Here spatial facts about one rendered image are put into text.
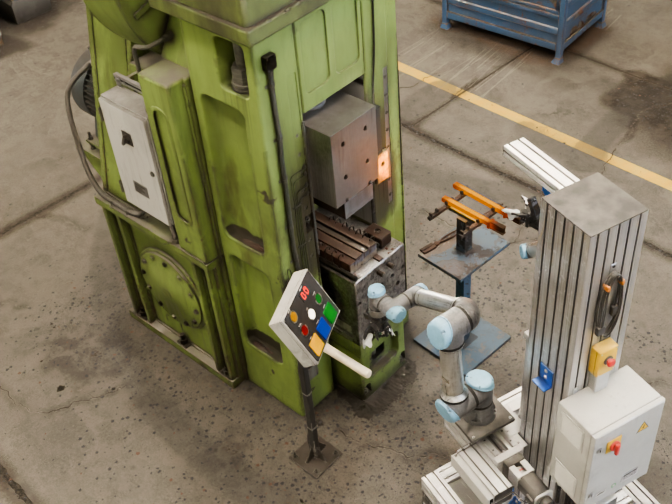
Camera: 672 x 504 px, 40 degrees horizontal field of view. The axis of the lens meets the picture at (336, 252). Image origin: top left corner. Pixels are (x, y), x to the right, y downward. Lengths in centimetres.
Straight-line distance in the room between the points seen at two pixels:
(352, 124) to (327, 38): 39
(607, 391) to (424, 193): 311
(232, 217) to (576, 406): 188
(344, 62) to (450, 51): 398
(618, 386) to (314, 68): 178
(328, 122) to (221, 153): 54
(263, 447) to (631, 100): 406
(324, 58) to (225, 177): 77
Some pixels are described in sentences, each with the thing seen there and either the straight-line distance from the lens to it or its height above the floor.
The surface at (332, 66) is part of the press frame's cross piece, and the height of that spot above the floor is 197.
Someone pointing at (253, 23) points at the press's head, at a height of 237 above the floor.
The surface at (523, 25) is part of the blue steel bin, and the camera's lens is 798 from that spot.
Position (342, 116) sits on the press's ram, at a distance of 411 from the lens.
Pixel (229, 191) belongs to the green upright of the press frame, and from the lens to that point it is 442.
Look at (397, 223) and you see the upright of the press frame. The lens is 499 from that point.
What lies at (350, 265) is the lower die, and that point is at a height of 98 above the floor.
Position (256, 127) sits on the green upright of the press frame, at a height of 188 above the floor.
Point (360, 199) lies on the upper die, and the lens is 434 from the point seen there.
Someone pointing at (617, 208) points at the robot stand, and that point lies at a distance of 321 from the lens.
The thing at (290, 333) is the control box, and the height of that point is 113.
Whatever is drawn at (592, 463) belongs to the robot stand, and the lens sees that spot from 367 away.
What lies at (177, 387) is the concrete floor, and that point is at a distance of 543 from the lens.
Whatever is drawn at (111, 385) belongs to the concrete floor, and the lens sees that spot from 555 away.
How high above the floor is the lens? 403
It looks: 42 degrees down
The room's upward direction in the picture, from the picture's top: 6 degrees counter-clockwise
